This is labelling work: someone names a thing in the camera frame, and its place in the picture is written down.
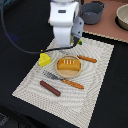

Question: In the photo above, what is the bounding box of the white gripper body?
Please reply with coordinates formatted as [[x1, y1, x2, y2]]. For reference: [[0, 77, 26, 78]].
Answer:
[[49, 0, 84, 47]]

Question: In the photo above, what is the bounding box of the yellow cheese wedge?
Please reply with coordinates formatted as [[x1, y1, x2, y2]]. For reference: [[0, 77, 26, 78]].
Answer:
[[39, 52, 51, 67]]

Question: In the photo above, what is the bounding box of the orange bread loaf toy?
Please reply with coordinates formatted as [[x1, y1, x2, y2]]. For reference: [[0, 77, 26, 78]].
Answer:
[[57, 59, 81, 71]]

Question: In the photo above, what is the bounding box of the brown sausage toy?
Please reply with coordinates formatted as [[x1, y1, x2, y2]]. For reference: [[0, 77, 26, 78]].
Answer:
[[40, 80, 61, 96]]

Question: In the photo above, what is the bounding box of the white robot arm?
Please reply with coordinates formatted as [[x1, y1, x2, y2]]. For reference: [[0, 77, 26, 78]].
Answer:
[[49, 0, 84, 48]]

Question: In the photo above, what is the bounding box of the right grey pot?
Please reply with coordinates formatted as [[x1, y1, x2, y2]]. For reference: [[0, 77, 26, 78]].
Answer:
[[81, 1, 104, 25]]

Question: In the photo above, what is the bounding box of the beige bowl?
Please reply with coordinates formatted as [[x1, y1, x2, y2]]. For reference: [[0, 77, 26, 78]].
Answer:
[[116, 4, 128, 30]]

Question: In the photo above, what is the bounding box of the round beige plate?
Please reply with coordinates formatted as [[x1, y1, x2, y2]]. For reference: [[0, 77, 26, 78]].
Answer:
[[55, 55, 82, 79]]

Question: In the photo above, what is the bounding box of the woven grey placemat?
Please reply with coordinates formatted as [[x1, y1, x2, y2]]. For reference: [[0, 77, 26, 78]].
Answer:
[[12, 38, 114, 128]]

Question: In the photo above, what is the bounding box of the knife with wooden handle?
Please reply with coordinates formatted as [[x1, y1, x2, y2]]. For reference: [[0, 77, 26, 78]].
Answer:
[[58, 49, 98, 64]]

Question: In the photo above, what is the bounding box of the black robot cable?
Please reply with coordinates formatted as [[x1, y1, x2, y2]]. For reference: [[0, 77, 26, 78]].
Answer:
[[0, 0, 68, 55]]

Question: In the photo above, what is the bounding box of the fork with wooden handle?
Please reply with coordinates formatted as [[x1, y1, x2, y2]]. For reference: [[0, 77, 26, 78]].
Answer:
[[43, 70, 84, 89]]

